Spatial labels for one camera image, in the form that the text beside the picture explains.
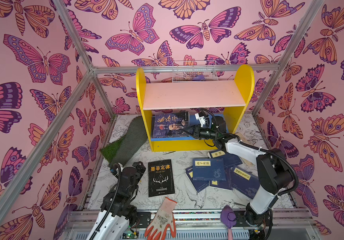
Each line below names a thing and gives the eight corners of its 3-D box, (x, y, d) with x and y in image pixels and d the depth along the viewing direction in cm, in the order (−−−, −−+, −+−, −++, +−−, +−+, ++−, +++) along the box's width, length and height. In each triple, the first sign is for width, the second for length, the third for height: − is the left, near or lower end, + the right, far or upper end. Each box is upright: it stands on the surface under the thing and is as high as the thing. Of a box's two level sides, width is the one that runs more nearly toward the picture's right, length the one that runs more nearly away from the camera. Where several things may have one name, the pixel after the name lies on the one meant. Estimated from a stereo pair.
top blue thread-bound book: (193, 181, 86) (193, 179, 83) (191, 161, 94) (191, 158, 91) (225, 181, 86) (227, 178, 83) (221, 160, 94) (222, 158, 91)
